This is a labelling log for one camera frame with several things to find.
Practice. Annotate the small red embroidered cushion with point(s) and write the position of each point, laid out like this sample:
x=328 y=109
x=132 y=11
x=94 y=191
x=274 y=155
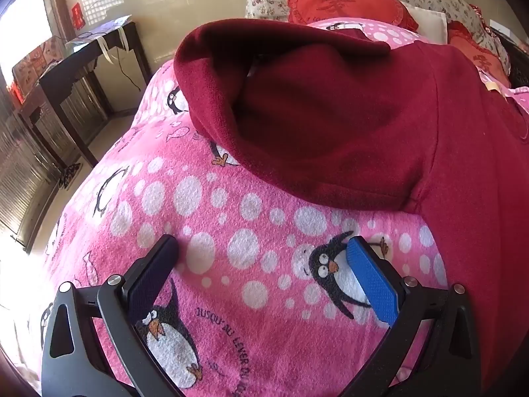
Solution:
x=479 y=58

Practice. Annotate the dark slatted folding door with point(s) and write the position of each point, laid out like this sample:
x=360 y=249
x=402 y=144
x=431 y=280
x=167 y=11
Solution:
x=24 y=182

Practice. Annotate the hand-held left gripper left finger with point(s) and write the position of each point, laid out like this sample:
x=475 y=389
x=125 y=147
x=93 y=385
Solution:
x=153 y=273

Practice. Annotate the dark wooden side table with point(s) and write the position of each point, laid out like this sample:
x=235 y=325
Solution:
x=62 y=74

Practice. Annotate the round red frilled cushion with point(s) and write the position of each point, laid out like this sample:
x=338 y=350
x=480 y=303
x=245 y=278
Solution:
x=343 y=0

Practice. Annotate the dark patterned slipper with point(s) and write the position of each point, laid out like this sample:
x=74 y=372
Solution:
x=70 y=175

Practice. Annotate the white pillow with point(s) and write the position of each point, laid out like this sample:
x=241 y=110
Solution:
x=430 y=20

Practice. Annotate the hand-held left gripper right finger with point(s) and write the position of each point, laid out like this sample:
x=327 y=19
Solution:
x=372 y=281

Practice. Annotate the pink penguin print blanket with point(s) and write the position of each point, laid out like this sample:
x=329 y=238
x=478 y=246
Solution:
x=248 y=235

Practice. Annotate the red patterned cardboard box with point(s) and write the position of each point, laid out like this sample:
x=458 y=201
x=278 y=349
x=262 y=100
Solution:
x=37 y=58

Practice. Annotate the maroon fleece sweater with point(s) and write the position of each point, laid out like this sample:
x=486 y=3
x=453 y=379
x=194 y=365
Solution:
x=330 y=111

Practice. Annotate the red paper window sign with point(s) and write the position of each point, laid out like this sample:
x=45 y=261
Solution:
x=77 y=15

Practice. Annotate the white plastic bag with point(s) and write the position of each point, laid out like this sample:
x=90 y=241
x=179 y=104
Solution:
x=103 y=29

